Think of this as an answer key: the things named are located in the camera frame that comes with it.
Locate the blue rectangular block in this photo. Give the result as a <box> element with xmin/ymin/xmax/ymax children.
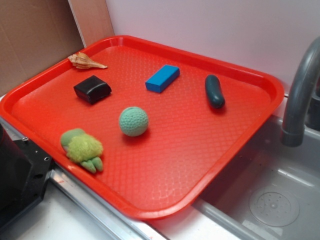
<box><xmin>145</xmin><ymin>65</ymin><xmax>180</xmax><ymax>93</ymax></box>

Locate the black rounded block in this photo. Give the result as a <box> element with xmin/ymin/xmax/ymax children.
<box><xmin>73</xmin><ymin>75</ymin><xmax>112</xmax><ymax>105</ymax></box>

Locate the green dimpled ball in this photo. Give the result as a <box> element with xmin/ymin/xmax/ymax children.
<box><xmin>119</xmin><ymin>106</ymin><xmax>149</xmax><ymax>137</ymax></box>

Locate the red plastic tray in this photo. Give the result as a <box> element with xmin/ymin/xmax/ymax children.
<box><xmin>0</xmin><ymin>36</ymin><xmax>284</xmax><ymax>220</ymax></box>

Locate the dark green toy cucumber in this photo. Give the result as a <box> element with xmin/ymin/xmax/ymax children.
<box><xmin>204</xmin><ymin>74</ymin><xmax>225</xmax><ymax>109</ymax></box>

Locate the green fuzzy plush toy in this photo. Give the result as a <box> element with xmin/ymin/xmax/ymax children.
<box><xmin>60</xmin><ymin>128</ymin><xmax>104</xmax><ymax>174</ymax></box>

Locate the brown spiral seashell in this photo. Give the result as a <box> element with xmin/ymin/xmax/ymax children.
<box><xmin>67</xmin><ymin>52</ymin><xmax>108</xmax><ymax>69</ymax></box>

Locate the grey sink faucet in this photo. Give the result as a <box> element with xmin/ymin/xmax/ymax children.
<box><xmin>280</xmin><ymin>37</ymin><xmax>320</xmax><ymax>147</ymax></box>

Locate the grey plastic sink basin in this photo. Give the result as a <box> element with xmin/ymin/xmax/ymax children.
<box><xmin>194</xmin><ymin>116</ymin><xmax>320</xmax><ymax>240</ymax></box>

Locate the brown cardboard panel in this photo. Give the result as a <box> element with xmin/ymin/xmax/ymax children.
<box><xmin>0</xmin><ymin>0</ymin><xmax>84</xmax><ymax>95</ymax></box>

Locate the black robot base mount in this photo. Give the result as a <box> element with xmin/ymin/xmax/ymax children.
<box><xmin>0</xmin><ymin>126</ymin><xmax>53</xmax><ymax>231</ymax></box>

